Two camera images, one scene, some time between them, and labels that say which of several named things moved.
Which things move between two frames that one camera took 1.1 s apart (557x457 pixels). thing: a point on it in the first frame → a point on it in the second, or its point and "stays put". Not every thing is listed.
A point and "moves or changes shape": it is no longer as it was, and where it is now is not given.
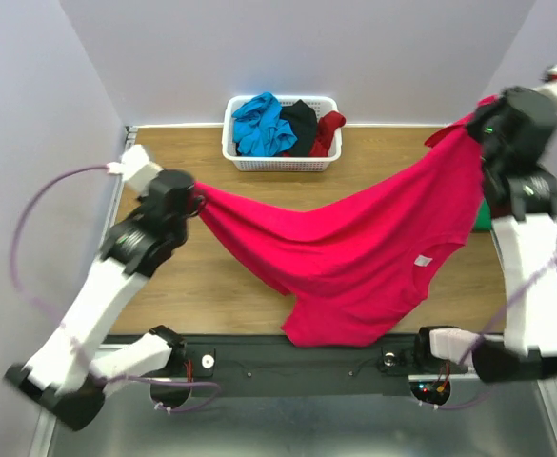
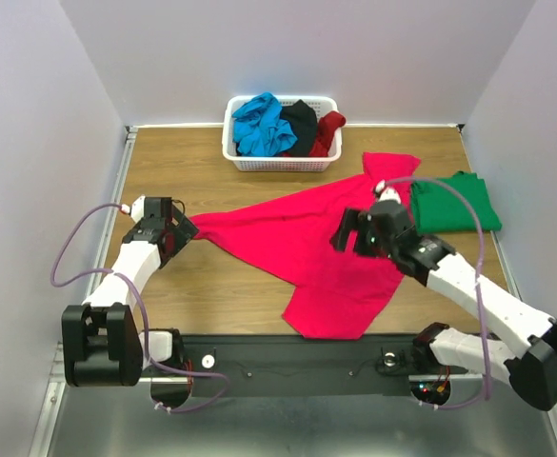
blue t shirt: x=258 y=129 stays put
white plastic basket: x=281 y=163 stays put
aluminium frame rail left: x=130 y=133 stays put
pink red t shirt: x=360 y=269 moves or changes shape
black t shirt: x=304 y=121 stays put
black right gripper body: x=484 y=120 → x=361 y=233
